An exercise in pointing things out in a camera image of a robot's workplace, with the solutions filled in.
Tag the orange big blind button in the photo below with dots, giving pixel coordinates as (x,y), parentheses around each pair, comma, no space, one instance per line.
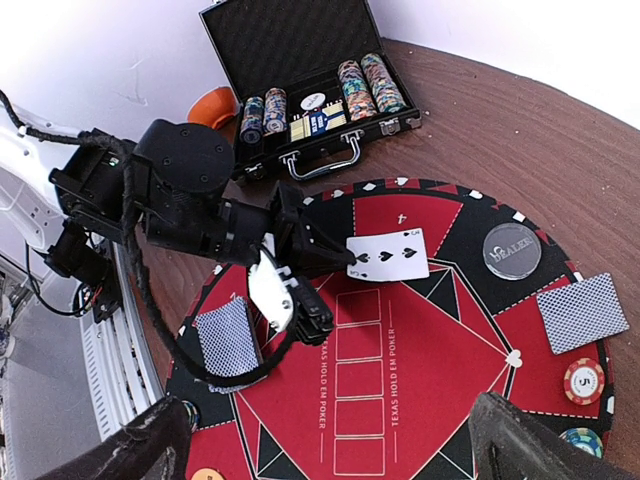
(207,474)

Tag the white dealer button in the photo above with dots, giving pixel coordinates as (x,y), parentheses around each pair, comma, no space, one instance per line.
(313,101)

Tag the blue texas holdem card box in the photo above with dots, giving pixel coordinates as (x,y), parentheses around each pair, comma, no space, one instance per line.
(317,122)

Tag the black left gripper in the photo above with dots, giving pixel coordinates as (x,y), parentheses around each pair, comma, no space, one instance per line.
(175,176)

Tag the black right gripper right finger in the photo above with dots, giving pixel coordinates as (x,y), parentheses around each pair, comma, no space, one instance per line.
(510,444)

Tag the middle row poker chips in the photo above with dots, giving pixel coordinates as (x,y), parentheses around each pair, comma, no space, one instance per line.
(275,107)

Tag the black poker chip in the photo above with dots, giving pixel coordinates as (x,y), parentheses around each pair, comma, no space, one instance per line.
(193,415)

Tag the top row poker chips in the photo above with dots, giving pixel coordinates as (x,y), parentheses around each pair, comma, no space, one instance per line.
(369,88)

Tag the grey playing card deck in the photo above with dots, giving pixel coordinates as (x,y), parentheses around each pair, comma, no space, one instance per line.
(228,340)

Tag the aluminium front rail frame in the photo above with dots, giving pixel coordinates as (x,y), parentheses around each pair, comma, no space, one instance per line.
(68,383)

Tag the three of spades card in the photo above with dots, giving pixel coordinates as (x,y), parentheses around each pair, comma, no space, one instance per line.
(390,257)

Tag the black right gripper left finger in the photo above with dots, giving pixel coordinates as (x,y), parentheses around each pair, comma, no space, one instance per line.
(160,434)

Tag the black poker chip case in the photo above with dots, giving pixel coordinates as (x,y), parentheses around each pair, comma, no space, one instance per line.
(297,46)

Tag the row poker chips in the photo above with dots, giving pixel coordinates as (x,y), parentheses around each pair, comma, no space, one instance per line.
(275,107)
(369,88)
(251,127)

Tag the bottom row poker chips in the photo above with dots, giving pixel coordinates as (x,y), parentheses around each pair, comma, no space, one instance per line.
(251,127)

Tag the round red black poker mat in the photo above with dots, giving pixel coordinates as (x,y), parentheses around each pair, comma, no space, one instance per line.
(388,394)

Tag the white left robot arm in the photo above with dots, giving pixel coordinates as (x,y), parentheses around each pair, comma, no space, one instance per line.
(30,150)

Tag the red five poker chip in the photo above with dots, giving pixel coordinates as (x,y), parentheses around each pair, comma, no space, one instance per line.
(584,381)

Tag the orange plastic bowl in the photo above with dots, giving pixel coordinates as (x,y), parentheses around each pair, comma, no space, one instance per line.
(215,109)

